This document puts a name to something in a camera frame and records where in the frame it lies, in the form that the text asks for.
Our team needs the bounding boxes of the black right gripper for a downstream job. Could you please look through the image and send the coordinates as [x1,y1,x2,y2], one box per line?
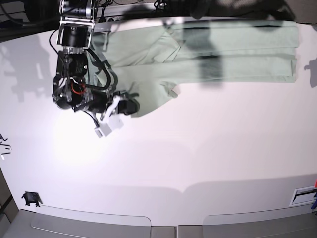
[74,90,140,121]

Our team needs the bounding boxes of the light green T-shirt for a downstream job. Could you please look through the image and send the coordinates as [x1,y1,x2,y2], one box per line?
[91,20,299,118]

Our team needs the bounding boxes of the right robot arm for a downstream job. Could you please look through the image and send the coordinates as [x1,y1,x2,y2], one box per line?
[52,0,139,125]

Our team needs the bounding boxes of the black hex keys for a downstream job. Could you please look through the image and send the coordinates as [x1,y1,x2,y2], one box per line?
[0,134,12,161]

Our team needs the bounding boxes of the black table clamp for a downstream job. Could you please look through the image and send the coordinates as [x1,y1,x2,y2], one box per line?
[21,191,42,207]

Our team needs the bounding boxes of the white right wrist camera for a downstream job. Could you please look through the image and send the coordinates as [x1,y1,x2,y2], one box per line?
[95,115,124,138]

